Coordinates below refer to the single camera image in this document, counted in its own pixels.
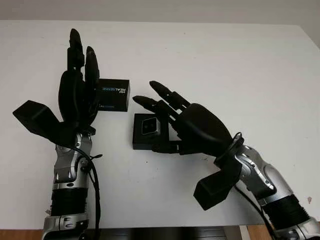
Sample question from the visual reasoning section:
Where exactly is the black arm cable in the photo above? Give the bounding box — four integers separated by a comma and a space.
54, 144, 103, 240
213, 131, 278, 240

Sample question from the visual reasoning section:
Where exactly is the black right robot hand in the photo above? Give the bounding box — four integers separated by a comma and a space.
131, 79, 237, 161

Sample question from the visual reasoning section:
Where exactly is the black RealSense box lid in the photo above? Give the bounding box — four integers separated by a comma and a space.
96, 78, 130, 113

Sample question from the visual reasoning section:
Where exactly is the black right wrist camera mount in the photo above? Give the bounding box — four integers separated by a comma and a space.
192, 154, 243, 211

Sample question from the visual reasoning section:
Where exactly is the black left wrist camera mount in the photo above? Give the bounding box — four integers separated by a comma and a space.
12, 99, 78, 146

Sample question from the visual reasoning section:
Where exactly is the black robot torso panel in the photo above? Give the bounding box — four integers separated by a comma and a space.
98, 226, 241, 240

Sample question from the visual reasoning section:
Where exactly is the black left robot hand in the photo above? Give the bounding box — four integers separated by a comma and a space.
57, 28, 101, 136

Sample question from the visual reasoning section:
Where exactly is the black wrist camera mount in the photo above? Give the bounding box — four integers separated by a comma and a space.
192, 154, 243, 211
12, 99, 78, 146

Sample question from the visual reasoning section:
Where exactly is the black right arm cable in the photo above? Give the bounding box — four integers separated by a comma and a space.
213, 131, 278, 240

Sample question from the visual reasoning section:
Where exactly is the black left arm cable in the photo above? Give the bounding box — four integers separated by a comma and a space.
54, 144, 103, 240

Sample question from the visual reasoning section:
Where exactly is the black box base with insert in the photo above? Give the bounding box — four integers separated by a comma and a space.
131, 112, 171, 151

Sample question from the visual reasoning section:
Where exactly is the small silver depth camera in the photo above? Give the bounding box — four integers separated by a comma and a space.
139, 117, 161, 136

